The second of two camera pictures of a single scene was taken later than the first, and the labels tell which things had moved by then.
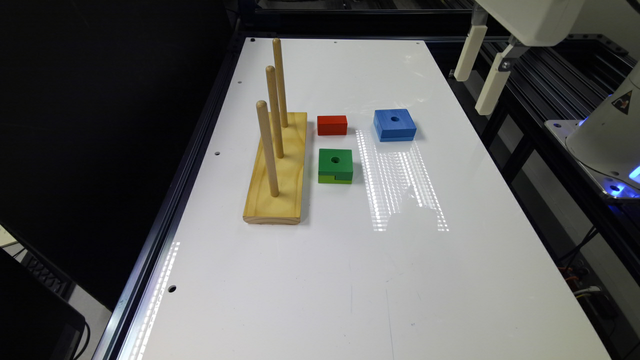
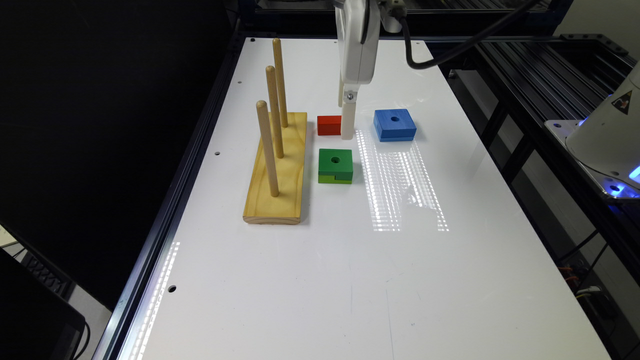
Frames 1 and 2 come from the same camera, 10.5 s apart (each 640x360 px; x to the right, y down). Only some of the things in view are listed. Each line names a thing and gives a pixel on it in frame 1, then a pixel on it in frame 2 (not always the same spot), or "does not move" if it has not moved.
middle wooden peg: x=274 y=98 does not move
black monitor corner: x=38 y=320 does not move
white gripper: x=540 y=23 → x=358 y=26
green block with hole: x=335 y=166 does not move
